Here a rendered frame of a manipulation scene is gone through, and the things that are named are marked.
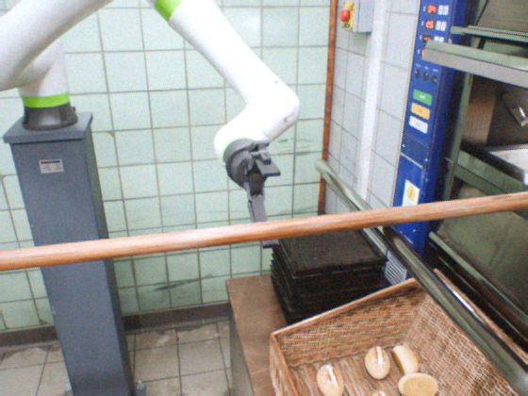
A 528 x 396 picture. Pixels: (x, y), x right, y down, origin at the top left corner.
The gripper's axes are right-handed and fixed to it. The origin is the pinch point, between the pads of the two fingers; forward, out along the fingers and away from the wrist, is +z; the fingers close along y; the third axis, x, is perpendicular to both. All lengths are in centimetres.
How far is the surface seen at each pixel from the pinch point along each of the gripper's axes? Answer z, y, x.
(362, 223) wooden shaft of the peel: 7.5, 0.5, -13.7
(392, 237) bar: 9.4, 2.5, -18.4
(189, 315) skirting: -115, 115, 14
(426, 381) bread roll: -4, 55, -42
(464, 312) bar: 28.8, 2.5, -18.4
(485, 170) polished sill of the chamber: -16, 4, -55
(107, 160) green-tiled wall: -116, 30, 42
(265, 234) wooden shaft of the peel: 7.6, 0.4, 2.6
